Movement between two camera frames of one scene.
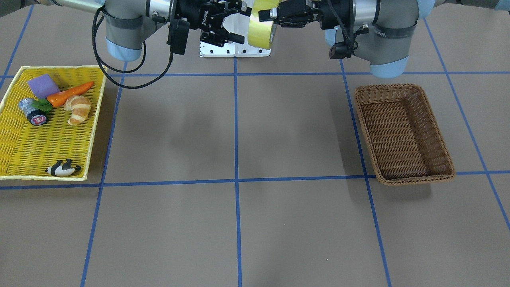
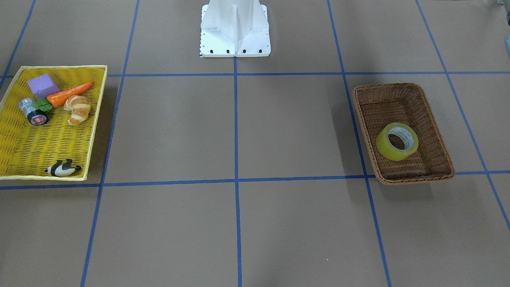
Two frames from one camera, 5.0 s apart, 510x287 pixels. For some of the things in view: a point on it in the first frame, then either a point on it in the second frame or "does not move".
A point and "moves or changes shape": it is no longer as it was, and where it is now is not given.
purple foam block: x=43 y=86 does not move
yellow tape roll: x=261 y=34 moves or changes shape
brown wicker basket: x=404 y=142 does not move
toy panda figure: x=65 y=169 does not move
